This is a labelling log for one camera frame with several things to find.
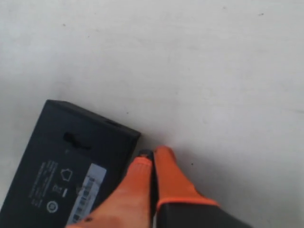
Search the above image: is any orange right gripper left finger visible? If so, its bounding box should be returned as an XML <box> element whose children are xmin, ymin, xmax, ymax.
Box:
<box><xmin>67</xmin><ymin>150</ymin><xmax>153</xmax><ymax>228</ymax></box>

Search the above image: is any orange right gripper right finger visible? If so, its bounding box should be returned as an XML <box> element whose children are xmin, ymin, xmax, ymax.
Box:
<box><xmin>154</xmin><ymin>146</ymin><xmax>249</xmax><ymax>228</ymax></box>

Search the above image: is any black network switch box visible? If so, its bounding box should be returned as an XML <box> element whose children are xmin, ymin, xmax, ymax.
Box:
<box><xmin>0</xmin><ymin>100</ymin><xmax>141</xmax><ymax>228</ymax></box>

